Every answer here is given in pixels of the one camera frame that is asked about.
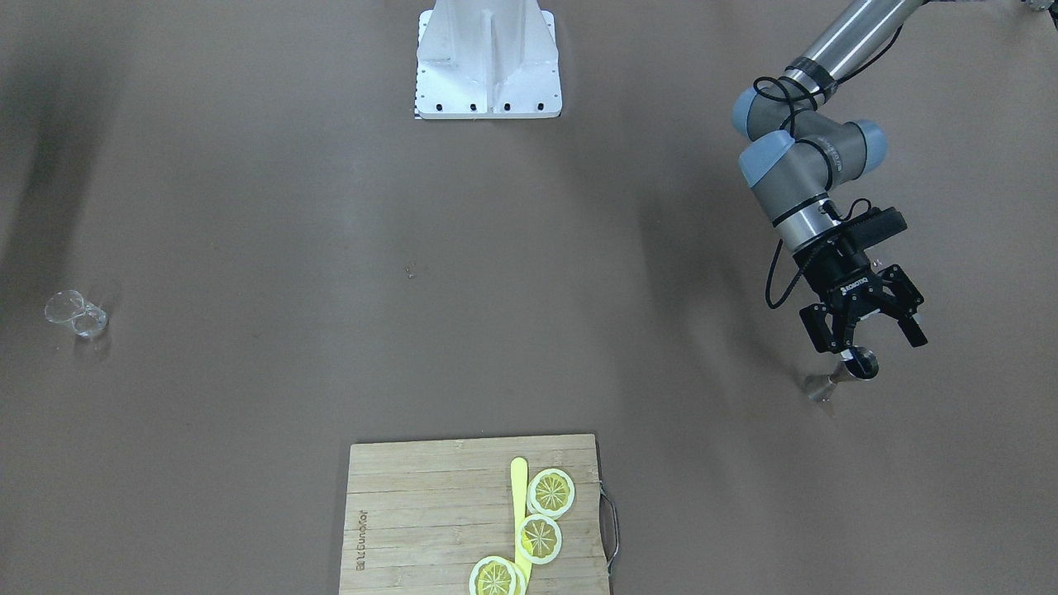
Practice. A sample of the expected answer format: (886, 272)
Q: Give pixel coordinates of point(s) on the lemon slice near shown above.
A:
(496, 575)

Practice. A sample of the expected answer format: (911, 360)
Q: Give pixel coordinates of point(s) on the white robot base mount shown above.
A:
(487, 59)

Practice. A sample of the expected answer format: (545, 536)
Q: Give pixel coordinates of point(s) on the wooden cutting board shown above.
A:
(421, 514)

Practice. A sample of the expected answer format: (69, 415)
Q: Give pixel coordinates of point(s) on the steel measuring cup jigger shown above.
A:
(857, 364)

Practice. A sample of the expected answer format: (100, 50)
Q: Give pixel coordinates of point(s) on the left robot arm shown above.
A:
(796, 157)

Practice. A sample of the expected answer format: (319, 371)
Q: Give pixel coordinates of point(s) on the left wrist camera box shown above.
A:
(872, 227)

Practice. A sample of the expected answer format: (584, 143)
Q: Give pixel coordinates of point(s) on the lemon slice far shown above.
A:
(551, 493)

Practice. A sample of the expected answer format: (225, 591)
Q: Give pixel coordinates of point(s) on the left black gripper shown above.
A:
(836, 281)

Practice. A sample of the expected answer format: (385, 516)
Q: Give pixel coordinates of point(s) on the lemon slice middle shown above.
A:
(538, 539)

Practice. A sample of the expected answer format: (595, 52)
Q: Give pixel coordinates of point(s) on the yellow plastic knife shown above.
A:
(519, 483)

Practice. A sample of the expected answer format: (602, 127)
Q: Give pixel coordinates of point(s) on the clear glass shaker cup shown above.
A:
(72, 311)

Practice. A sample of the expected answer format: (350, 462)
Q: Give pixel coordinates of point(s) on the lemon slice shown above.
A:
(551, 493)
(496, 575)
(538, 539)

